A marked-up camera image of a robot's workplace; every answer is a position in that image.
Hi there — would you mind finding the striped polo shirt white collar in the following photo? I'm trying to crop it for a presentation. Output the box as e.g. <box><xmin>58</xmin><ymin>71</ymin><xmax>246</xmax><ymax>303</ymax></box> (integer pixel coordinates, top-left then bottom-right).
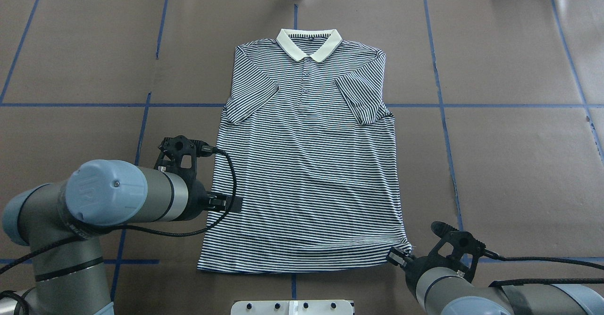
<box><xmin>196</xmin><ymin>29</ymin><xmax>413</xmax><ymax>274</ymax></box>

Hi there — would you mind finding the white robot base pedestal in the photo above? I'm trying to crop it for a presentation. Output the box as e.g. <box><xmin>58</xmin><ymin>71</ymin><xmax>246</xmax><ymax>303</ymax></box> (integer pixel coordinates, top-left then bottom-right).
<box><xmin>230</xmin><ymin>299</ymin><xmax>355</xmax><ymax>315</ymax></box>

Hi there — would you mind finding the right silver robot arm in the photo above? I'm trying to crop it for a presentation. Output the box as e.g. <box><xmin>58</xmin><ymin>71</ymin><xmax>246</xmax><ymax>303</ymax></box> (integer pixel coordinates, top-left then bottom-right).
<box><xmin>386</xmin><ymin>248</ymin><xmax>604</xmax><ymax>315</ymax></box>

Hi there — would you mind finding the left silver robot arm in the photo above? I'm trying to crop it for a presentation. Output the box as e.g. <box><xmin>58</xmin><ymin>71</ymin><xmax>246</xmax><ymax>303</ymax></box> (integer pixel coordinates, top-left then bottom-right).
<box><xmin>1</xmin><ymin>159</ymin><xmax>243</xmax><ymax>315</ymax></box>

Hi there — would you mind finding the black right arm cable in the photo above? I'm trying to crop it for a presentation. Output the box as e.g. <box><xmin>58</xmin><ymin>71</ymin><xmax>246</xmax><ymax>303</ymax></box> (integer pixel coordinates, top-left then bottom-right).
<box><xmin>477</xmin><ymin>249</ymin><xmax>604</xmax><ymax>287</ymax></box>

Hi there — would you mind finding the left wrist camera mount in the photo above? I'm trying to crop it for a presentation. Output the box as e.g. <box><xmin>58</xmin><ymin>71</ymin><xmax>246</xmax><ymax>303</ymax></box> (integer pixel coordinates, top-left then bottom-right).
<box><xmin>153</xmin><ymin>136</ymin><xmax>213</xmax><ymax>186</ymax></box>

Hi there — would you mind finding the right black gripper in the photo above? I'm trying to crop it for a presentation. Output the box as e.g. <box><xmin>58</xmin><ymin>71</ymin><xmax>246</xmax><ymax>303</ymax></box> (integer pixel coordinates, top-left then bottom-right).
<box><xmin>386</xmin><ymin>248</ymin><xmax>425</xmax><ymax>278</ymax></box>

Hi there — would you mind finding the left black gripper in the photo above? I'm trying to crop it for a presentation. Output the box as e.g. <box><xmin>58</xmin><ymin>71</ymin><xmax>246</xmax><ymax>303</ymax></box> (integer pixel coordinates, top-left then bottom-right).
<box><xmin>188</xmin><ymin>182</ymin><xmax>243</xmax><ymax>220</ymax></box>

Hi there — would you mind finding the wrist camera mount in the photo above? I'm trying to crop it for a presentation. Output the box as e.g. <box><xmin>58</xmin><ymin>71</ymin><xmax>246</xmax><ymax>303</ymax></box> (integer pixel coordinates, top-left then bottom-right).
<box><xmin>153</xmin><ymin>136</ymin><xmax>213</xmax><ymax>186</ymax></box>
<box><xmin>428</xmin><ymin>221</ymin><xmax>486</xmax><ymax>282</ymax></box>

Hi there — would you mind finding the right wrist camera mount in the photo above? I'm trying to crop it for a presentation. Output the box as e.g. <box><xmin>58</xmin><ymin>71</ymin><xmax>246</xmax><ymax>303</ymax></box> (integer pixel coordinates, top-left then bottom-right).
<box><xmin>428</xmin><ymin>221</ymin><xmax>486</xmax><ymax>282</ymax></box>

